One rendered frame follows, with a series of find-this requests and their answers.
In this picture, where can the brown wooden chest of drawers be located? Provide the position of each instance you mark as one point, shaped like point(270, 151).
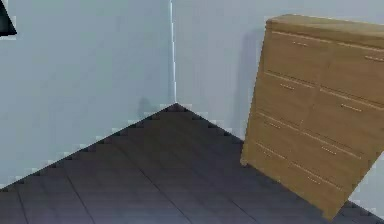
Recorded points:
point(310, 110)

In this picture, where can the black framed wall picture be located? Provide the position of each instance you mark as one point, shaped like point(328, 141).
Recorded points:
point(5, 24)

